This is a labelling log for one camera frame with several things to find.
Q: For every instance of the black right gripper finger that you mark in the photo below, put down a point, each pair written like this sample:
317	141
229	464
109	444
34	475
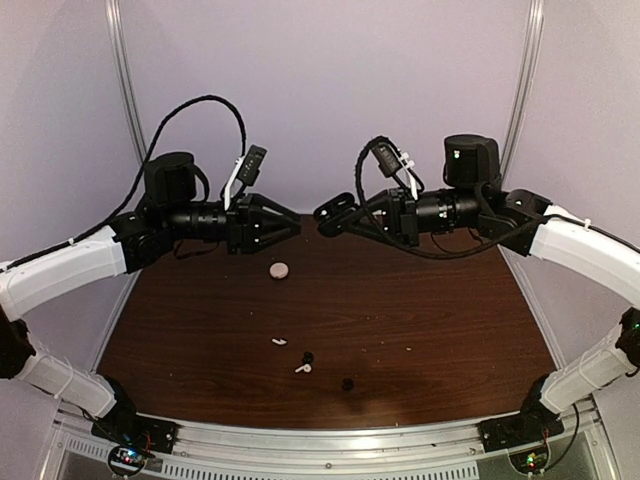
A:
381	203
370	230

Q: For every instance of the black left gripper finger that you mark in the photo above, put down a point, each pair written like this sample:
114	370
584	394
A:
269	207
269	236

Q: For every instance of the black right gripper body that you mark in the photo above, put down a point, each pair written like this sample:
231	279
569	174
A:
406	216

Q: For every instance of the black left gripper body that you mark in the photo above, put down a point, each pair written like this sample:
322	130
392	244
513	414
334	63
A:
236	225

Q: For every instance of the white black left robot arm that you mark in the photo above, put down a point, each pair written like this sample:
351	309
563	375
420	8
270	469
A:
167	214

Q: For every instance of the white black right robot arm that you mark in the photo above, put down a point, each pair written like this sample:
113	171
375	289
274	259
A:
519	220

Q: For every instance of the white round charging case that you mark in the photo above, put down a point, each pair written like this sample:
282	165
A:
279	270

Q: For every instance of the black earbud upper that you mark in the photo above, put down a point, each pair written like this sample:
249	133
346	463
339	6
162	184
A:
307	357

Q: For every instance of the black earbud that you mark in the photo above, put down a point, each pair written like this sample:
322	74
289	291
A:
347	384
307	357

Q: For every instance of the black earbud lower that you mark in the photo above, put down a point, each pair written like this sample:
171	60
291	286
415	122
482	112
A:
347	384

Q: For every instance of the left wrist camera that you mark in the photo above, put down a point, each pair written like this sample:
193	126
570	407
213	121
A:
251	163

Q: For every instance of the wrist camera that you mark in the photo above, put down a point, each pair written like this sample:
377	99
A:
388	159
251	163

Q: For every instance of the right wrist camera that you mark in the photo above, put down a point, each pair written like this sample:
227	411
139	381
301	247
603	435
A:
388	159

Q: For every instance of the front aluminium rail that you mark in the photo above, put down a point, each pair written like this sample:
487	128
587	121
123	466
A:
451	450

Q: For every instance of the right aluminium frame post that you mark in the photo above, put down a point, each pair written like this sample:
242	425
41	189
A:
528	66

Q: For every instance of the aluminium frame post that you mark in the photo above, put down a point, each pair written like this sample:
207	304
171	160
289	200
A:
528	66
124	77

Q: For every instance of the left aluminium frame post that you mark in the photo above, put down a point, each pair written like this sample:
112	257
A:
124	77

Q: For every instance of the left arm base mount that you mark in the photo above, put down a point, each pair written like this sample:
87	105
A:
136	448

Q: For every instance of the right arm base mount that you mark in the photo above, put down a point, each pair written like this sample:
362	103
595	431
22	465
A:
524	438

